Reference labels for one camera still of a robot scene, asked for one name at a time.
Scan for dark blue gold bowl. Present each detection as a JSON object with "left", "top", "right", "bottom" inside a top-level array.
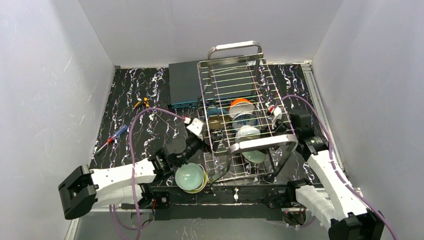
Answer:
[{"left": 206, "top": 107, "right": 231, "bottom": 130}]

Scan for pale white ribbed bowl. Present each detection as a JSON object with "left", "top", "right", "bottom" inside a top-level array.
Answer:
[{"left": 235, "top": 125, "right": 261, "bottom": 143}]

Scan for steel wire dish rack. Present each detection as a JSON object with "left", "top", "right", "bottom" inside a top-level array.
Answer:
[{"left": 197, "top": 40, "right": 298, "bottom": 185}]

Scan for blue white floral bowl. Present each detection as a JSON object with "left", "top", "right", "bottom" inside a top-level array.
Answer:
[{"left": 231, "top": 112, "right": 258, "bottom": 131}]

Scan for orange bowl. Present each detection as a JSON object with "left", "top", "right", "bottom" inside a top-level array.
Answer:
[{"left": 228, "top": 98, "right": 254, "bottom": 116}]

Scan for light green bowl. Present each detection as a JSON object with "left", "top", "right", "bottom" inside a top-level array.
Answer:
[{"left": 241, "top": 150, "right": 266, "bottom": 164}]

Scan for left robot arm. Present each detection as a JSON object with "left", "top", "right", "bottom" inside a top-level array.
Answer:
[{"left": 58, "top": 132, "right": 204, "bottom": 220}]

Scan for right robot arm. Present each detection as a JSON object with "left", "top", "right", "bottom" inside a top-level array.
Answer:
[{"left": 285, "top": 110, "right": 385, "bottom": 240}]

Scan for teal speckled bowl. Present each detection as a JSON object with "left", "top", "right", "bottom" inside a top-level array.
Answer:
[{"left": 174, "top": 162, "right": 205, "bottom": 191}]

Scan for yellow rimmed bowl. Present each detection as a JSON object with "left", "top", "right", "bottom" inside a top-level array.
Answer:
[{"left": 187, "top": 166, "right": 208, "bottom": 194}]

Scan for thin metal rod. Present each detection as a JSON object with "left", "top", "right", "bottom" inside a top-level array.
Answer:
[{"left": 151, "top": 110, "right": 176, "bottom": 132}]

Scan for yellow black pliers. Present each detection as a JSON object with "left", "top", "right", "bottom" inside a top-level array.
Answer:
[{"left": 133, "top": 97, "right": 150, "bottom": 110}]

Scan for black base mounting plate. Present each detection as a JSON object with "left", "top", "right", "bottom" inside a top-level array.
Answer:
[{"left": 120, "top": 184, "right": 319, "bottom": 222}]

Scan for blue red screwdriver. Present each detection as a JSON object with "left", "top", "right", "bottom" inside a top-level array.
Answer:
[{"left": 94, "top": 124, "right": 129, "bottom": 155}]

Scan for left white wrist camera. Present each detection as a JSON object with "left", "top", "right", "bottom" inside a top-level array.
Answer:
[{"left": 184, "top": 117, "right": 205, "bottom": 140}]

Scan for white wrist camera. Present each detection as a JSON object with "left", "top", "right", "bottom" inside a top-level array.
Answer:
[
  {"left": 267, "top": 104, "right": 283, "bottom": 129},
  {"left": 184, "top": 117, "right": 205, "bottom": 140}
]

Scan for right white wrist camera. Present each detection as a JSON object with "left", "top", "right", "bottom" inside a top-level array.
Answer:
[{"left": 267, "top": 104, "right": 283, "bottom": 129}]

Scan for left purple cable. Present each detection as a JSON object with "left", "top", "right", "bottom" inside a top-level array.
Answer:
[{"left": 109, "top": 107, "right": 191, "bottom": 240}]

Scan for dark grey network switch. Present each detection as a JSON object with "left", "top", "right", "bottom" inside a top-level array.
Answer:
[{"left": 169, "top": 60, "right": 254, "bottom": 109}]

